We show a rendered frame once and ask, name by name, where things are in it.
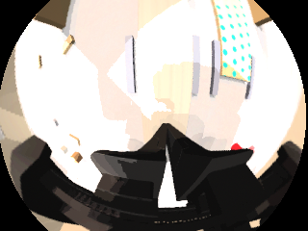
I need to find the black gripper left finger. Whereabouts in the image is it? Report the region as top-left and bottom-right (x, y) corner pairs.
(90, 123), (167, 199)

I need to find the red cylinder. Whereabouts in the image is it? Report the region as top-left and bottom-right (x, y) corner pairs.
(231, 143), (243, 150)

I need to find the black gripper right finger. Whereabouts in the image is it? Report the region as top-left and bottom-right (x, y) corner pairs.
(166, 123), (254, 201)

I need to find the pink flat bar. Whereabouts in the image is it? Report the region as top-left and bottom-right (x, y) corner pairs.
(249, 145), (255, 153)

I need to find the orange cube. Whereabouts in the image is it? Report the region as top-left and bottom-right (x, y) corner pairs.
(69, 151), (82, 165)

